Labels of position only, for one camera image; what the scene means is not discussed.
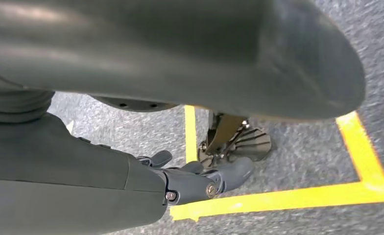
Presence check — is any dark robot leg shell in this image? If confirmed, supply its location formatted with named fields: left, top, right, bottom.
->
left=0, top=0, right=366, bottom=121

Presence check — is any yellow floor tape square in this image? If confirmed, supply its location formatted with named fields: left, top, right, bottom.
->
left=169, top=104, right=384, bottom=223

